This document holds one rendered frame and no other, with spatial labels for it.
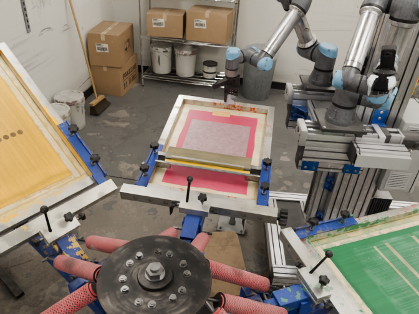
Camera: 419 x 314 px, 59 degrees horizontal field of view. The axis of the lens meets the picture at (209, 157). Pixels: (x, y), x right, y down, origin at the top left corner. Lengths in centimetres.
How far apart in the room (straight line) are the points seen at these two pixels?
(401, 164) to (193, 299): 136
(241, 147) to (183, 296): 115
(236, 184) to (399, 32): 96
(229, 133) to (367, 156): 72
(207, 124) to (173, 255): 118
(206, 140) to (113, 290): 118
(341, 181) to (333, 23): 321
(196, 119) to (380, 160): 100
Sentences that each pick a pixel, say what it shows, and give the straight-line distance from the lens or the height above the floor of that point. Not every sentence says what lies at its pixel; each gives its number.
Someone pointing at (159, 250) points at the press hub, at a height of 132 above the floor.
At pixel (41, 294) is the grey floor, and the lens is 275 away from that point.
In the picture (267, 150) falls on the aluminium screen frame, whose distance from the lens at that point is 194.
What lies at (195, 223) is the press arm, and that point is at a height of 106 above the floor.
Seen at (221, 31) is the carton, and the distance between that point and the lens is 484.
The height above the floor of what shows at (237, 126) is 110.
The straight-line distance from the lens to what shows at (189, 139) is 202.
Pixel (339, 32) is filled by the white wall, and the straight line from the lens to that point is 534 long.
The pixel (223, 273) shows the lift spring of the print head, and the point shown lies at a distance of 119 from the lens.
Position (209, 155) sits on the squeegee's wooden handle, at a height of 114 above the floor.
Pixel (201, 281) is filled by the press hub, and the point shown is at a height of 131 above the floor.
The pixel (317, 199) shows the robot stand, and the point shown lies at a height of 58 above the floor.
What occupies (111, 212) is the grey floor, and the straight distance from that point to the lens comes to 318.
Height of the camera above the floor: 212
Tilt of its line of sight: 34 degrees down
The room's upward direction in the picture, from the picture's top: 4 degrees clockwise
